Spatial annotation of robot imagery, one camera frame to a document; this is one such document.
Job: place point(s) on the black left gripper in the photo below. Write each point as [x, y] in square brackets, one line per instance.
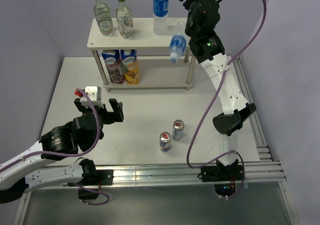
[117, 107]

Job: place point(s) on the water bottle blue label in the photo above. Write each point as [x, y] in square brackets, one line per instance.
[178, 42]
[160, 16]

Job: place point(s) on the glass soda bottle green cap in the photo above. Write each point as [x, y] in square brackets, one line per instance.
[103, 17]

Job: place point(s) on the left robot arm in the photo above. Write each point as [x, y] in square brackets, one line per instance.
[24, 173]

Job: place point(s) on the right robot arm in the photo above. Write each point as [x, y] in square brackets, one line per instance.
[207, 48]

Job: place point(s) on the white two-tier shelf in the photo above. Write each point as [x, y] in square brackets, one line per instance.
[156, 72]

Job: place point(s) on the purple grape juice carton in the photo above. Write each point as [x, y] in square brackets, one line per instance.
[112, 61]

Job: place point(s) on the yellow pineapple juice carton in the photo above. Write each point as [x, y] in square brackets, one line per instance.
[130, 65]

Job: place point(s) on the silver blue energy drink can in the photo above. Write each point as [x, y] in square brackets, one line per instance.
[178, 129]

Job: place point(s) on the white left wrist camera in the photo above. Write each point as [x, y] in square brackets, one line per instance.
[94, 93]

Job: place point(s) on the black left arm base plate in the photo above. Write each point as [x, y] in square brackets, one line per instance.
[102, 177]

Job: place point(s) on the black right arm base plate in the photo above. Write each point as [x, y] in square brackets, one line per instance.
[212, 175]

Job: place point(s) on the aluminium side rail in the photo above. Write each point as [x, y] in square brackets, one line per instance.
[260, 141]

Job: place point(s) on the aluminium mounting rail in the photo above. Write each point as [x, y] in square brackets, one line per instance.
[150, 176]

